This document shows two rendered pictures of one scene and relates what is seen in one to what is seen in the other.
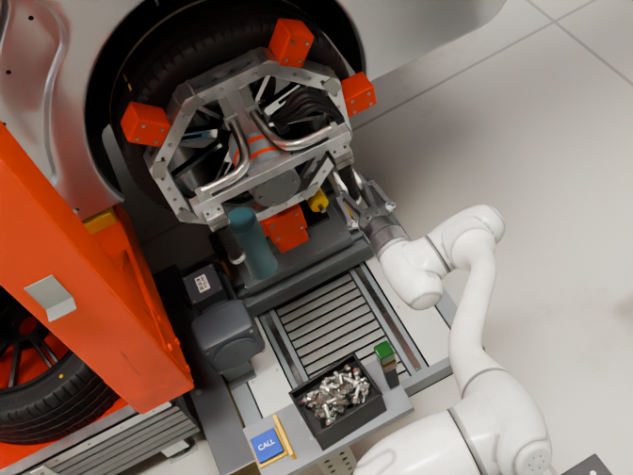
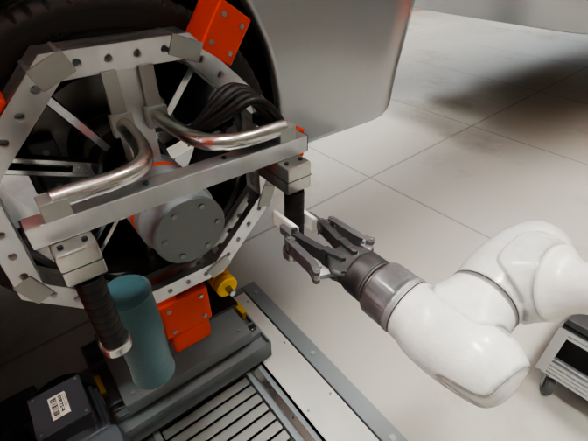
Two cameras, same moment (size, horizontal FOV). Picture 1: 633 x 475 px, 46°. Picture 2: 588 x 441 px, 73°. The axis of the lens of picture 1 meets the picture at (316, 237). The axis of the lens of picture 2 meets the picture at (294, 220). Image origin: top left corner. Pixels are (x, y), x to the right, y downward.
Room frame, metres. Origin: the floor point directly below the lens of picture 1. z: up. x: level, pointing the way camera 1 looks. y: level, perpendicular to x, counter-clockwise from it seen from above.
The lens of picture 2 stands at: (0.69, 0.16, 1.26)
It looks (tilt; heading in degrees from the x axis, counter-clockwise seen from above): 37 degrees down; 331
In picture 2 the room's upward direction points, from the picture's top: straight up
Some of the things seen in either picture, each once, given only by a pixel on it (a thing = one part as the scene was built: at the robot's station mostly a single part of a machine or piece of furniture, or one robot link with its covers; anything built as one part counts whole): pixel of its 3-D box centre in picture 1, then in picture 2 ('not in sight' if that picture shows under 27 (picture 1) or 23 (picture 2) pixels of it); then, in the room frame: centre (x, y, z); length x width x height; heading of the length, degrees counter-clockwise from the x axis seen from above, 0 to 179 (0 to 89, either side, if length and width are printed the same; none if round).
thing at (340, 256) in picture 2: (356, 207); (317, 250); (1.10, -0.12, 0.83); 0.11 x 0.01 x 0.04; 20
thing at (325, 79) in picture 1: (252, 146); (150, 187); (1.40, 0.08, 0.85); 0.54 x 0.07 x 0.54; 99
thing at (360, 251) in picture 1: (288, 245); (178, 351); (1.57, 0.10, 0.13); 0.50 x 0.36 x 0.10; 99
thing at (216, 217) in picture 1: (212, 209); (73, 246); (1.17, 0.22, 0.93); 0.09 x 0.05 x 0.05; 9
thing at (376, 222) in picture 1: (376, 222); (355, 268); (1.04, -0.15, 0.83); 0.09 x 0.08 x 0.07; 9
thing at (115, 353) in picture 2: (228, 240); (102, 311); (1.14, 0.21, 0.83); 0.04 x 0.04 x 0.16
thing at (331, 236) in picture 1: (276, 215); (166, 312); (1.57, 0.10, 0.32); 0.40 x 0.30 x 0.28; 99
